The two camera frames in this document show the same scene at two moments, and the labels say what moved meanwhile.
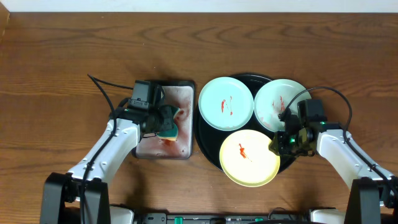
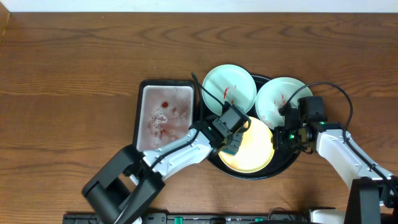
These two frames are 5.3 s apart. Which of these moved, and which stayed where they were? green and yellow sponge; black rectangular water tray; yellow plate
Moved: yellow plate; green and yellow sponge
Stayed: black rectangular water tray
